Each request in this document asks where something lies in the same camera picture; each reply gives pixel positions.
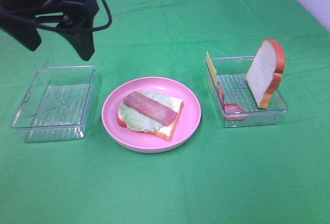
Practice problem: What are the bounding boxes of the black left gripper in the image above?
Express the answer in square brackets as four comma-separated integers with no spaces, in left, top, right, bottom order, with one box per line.
[1,0,99,61]

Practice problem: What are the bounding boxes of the green lettuce leaf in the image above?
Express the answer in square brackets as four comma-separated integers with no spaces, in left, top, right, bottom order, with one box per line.
[118,91,174,133]

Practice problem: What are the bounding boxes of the bacon strip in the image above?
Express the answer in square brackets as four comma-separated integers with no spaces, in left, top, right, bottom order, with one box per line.
[123,91,178,126]
[218,81,246,121]

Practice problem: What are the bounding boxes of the white bread slice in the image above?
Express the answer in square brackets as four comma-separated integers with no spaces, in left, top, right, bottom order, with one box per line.
[245,39,286,109]
[117,97,184,142]

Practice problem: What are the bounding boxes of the yellow cheese slice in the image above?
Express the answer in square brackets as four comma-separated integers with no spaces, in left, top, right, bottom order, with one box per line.
[206,51,218,85]

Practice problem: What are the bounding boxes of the left clear plastic container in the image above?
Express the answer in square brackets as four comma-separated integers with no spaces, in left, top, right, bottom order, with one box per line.
[11,66,96,143]

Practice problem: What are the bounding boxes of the clear plastic container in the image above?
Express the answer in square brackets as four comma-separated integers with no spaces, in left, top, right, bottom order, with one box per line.
[205,56,288,128]
[11,66,96,143]

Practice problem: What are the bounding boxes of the green tablecloth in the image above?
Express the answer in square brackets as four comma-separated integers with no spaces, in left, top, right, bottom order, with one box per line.
[1,0,329,223]

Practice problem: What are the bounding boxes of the pink round plate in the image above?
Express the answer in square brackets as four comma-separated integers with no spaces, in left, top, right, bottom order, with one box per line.
[102,77,202,153]

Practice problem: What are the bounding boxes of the right clear plastic container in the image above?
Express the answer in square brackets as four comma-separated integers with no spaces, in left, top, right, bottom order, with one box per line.
[205,56,288,128]

